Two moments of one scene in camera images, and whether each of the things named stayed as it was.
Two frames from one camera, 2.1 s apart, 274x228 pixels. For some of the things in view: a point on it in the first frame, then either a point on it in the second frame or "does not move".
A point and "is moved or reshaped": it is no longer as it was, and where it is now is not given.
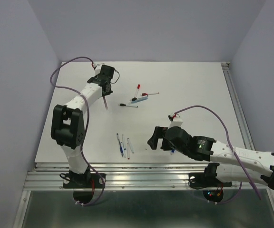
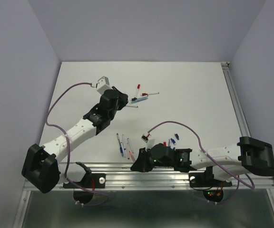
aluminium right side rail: x=248 y=140 does not move
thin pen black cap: x=121 y=104 does not move
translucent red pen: x=105 y=102 is moved or reshaped
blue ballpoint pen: x=121 y=150 does not move
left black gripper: x=108 y=93 -> x=123 y=99
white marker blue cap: x=123 y=146 does not move
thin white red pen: x=146 y=94 does not move
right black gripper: x=159 y=132 -> x=141 y=164
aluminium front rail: x=168 y=176 does not move
